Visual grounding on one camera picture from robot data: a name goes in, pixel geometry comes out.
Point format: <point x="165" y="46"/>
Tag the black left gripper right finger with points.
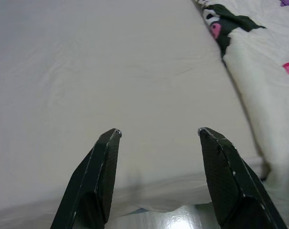
<point x="235" y="186"/>

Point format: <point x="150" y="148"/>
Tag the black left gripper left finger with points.
<point x="92" y="186"/>

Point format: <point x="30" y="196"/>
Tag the cream cartoon print quilt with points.
<point x="261" y="83"/>

